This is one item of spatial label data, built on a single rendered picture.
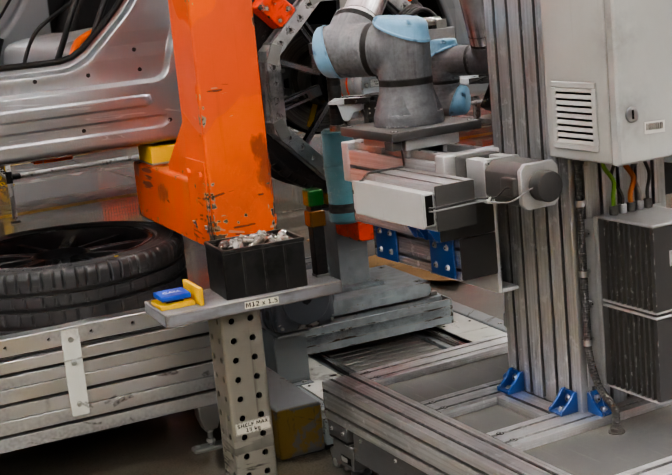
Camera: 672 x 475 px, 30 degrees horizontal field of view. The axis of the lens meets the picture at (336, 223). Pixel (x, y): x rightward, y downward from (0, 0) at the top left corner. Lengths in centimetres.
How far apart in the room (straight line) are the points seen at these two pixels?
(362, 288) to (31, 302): 106
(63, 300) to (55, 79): 63
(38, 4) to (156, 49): 172
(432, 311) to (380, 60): 126
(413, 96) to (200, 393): 100
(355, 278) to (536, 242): 123
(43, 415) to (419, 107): 117
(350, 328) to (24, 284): 99
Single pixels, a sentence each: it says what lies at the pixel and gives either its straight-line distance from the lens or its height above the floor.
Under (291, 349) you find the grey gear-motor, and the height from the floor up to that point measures 18.
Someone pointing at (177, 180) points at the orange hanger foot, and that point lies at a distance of 324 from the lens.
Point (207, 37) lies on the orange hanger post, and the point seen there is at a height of 103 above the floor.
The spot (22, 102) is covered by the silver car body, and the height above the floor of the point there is 90.
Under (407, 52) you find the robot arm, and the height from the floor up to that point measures 97.
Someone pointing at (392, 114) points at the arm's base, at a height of 85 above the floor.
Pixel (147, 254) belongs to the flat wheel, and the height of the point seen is 50.
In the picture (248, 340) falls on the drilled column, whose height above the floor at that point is 34.
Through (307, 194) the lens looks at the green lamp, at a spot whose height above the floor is 65.
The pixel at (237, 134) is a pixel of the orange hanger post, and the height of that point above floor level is 80.
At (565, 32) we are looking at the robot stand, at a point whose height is 100.
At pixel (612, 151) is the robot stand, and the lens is 231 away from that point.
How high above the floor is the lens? 114
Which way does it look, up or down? 11 degrees down
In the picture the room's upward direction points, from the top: 5 degrees counter-clockwise
